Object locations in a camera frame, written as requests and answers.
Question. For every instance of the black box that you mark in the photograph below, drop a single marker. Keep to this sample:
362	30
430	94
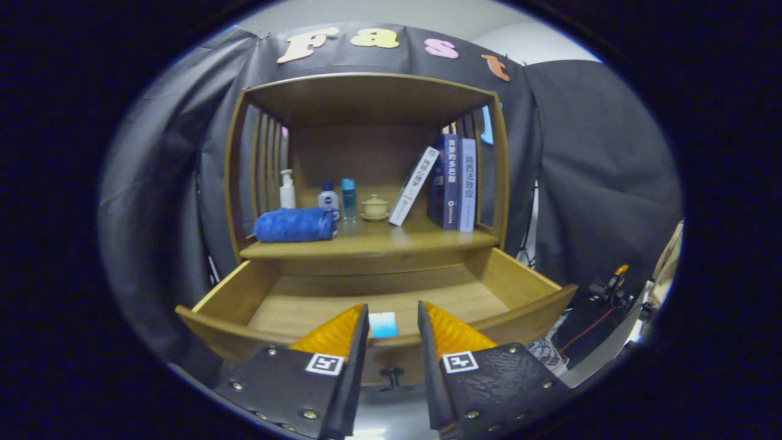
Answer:
586	333

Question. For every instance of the wooden drawer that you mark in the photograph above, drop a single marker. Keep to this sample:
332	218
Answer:
293	305

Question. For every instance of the black light stand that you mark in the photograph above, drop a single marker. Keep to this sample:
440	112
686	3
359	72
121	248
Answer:
529	253

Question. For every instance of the white pump bottle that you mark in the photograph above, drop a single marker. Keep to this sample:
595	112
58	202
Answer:
287	195

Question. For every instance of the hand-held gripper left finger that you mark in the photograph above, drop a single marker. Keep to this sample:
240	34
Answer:
351	385

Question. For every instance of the beige cloth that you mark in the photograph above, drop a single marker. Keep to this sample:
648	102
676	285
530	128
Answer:
666	269

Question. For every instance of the wooden countertop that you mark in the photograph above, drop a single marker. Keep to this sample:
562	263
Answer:
379	238

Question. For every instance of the white bottle with blue cap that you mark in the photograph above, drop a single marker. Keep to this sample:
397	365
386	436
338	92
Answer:
328	200

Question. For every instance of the wooden cabinet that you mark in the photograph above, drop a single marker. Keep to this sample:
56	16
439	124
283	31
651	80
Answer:
366	104

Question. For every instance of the white book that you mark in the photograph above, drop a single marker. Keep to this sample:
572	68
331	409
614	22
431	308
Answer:
414	186

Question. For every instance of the blue rolled towel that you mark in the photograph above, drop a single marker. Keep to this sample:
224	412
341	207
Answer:
293	225

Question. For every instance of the dark blue book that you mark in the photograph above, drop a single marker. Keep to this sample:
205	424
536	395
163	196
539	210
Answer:
449	183

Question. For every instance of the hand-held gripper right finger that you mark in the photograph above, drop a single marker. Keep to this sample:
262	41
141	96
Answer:
431	379

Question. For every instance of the light purple book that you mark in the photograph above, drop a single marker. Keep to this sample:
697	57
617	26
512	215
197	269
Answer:
467	183

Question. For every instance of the beige lidded teacup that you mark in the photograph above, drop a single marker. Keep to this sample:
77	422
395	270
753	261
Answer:
375	208

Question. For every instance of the clear blue bottle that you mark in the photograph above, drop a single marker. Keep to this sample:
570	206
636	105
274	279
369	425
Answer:
349	195

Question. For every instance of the black device with orange part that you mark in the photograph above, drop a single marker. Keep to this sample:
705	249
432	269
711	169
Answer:
608	287

